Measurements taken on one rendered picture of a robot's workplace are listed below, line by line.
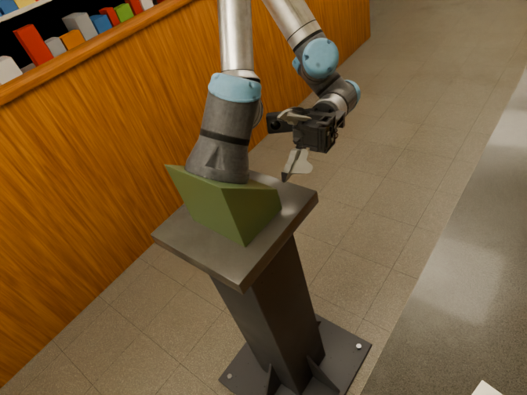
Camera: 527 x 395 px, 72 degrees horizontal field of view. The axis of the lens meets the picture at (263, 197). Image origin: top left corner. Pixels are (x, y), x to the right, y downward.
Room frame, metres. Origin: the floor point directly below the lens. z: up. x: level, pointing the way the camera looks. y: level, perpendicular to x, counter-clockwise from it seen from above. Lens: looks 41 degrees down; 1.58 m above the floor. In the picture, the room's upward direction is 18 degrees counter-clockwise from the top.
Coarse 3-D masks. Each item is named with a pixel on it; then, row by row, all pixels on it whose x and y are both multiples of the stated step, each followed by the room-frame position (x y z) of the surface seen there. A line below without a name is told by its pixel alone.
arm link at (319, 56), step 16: (272, 0) 0.83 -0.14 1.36; (288, 0) 0.81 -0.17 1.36; (272, 16) 0.84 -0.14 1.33; (288, 16) 0.80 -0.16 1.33; (304, 16) 0.79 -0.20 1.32; (288, 32) 0.80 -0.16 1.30; (304, 32) 0.77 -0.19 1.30; (320, 32) 0.78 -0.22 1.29; (304, 48) 0.76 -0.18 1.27; (320, 48) 0.73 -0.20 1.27; (336, 48) 0.73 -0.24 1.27; (304, 64) 0.74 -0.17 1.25; (320, 64) 0.72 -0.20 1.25; (336, 64) 0.72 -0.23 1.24; (320, 80) 0.78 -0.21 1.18
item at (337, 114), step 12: (324, 108) 0.75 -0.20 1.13; (336, 108) 0.74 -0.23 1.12; (312, 120) 0.69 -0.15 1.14; (324, 120) 0.68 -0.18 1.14; (336, 120) 0.68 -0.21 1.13; (300, 132) 0.68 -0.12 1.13; (312, 132) 0.66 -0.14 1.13; (324, 132) 0.64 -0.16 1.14; (300, 144) 0.68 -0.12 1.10; (312, 144) 0.66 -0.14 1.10; (324, 144) 0.64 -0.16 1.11
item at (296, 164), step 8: (296, 152) 0.66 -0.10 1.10; (304, 152) 0.66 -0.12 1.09; (288, 160) 0.66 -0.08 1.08; (296, 160) 0.65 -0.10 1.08; (304, 160) 0.64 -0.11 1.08; (288, 168) 0.64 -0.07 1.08; (296, 168) 0.64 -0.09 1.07; (304, 168) 0.63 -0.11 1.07; (312, 168) 0.62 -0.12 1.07; (288, 176) 0.62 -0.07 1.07
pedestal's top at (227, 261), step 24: (288, 192) 0.71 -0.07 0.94; (312, 192) 0.69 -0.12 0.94; (288, 216) 0.63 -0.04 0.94; (168, 240) 0.68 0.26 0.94; (192, 240) 0.65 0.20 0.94; (216, 240) 0.63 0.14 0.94; (264, 240) 0.58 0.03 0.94; (192, 264) 0.61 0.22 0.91; (216, 264) 0.55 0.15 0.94; (240, 264) 0.53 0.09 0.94; (264, 264) 0.53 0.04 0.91; (240, 288) 0.48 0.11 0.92
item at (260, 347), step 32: (288, 256) 0.66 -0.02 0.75; (224, 288) 0.67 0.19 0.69; (256, 288) 0.57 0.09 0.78; (288, 288) 0.64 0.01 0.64; (256, 320) 0.60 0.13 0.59; (288, 320) 0.61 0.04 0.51; (320, 320) 0.85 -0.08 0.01; (256, 352) 0.69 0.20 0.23; (288, 352) 0.58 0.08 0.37; (320, 352) 0.67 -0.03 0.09; (352, 352) 0.67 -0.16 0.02; (224, 384) 0.70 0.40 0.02; (256, 384) 0.66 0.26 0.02; (288, 384) 0.60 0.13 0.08; (320, 384) 0.59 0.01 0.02
